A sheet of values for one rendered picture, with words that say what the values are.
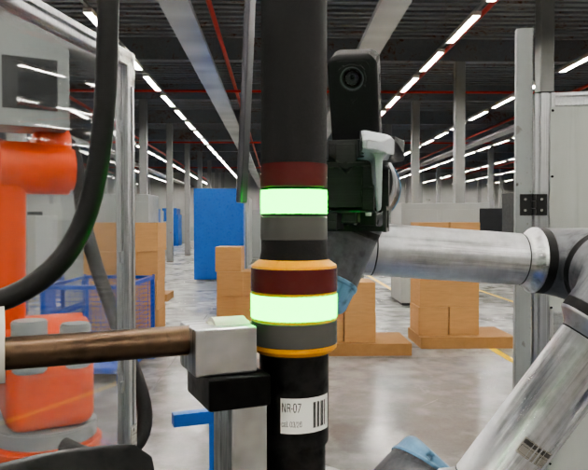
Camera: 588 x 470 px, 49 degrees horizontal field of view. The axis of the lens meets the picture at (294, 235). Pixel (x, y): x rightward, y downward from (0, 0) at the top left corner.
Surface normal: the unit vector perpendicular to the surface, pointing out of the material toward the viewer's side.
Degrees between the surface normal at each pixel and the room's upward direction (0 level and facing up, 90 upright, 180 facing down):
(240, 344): 90
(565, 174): 90
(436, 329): 90
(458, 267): 118
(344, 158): 90
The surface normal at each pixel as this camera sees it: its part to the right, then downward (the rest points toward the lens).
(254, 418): 0.40, 0.02
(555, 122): -0.19, 0.02
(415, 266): 0.06, 0.51
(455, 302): 0.02, 0.02
